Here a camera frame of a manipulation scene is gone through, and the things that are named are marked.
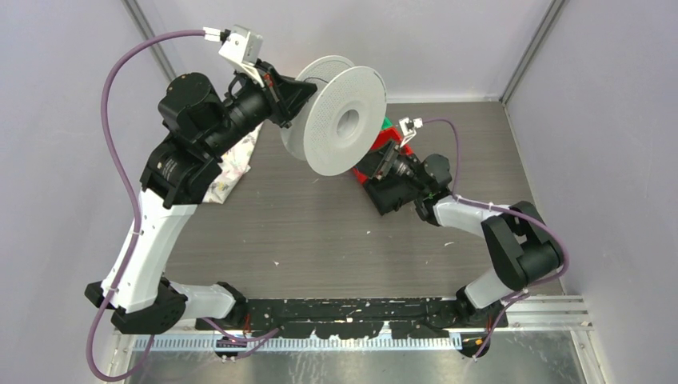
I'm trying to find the green plastic bin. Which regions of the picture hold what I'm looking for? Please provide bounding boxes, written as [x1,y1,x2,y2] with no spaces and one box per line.
[381,117,394,130]

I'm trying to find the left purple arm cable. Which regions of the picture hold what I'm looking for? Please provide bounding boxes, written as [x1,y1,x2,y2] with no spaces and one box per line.
[86,29,221,382]

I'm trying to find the red plastic bin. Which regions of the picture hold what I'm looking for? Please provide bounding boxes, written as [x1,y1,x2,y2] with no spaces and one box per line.
[353,126,414,185]

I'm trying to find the white slotted cable duct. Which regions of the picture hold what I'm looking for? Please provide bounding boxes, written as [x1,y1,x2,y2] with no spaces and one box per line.
[151,333,462,353]

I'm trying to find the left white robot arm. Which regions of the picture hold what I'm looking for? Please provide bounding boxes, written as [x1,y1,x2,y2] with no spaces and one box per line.
[85,61,317,335]

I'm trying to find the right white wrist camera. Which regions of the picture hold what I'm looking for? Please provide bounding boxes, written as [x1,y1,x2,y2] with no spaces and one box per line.
[398,117,423,148]

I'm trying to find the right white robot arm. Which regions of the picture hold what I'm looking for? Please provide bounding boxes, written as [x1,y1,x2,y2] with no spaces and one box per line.
[356,141,566,329]

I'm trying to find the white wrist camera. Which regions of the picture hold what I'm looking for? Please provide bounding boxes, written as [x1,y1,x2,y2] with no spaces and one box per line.
[398,117,423,148]
[202,25,264,88]

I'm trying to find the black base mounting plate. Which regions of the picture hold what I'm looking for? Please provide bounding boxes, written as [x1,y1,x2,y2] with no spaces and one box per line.
[213,298,504,340]

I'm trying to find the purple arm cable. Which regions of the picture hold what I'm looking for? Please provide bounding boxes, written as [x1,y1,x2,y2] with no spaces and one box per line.
[418,118,570,303]
[86,29,221,382]

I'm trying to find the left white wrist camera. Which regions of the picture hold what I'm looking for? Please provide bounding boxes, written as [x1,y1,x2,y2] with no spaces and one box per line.
[202,25,264,88]

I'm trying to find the white patterned cloth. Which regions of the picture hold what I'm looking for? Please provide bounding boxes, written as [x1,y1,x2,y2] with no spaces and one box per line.
[202,124,263,204]

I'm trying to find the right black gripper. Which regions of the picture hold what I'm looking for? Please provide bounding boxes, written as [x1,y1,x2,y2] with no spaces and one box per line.
[345,138,429,195]

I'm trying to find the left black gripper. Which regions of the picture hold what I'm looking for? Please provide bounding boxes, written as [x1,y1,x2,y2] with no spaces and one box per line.
[203,58,317,159]

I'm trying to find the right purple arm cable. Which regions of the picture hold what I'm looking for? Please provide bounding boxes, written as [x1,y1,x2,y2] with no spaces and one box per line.
[418,118,570,303]

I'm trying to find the black plastic bin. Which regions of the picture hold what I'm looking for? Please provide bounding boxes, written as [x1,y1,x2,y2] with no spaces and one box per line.
[362,175,423,216]

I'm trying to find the grey plastic cable spool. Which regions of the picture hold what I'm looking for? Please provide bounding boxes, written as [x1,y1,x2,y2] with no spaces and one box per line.
[281,55,387,176]

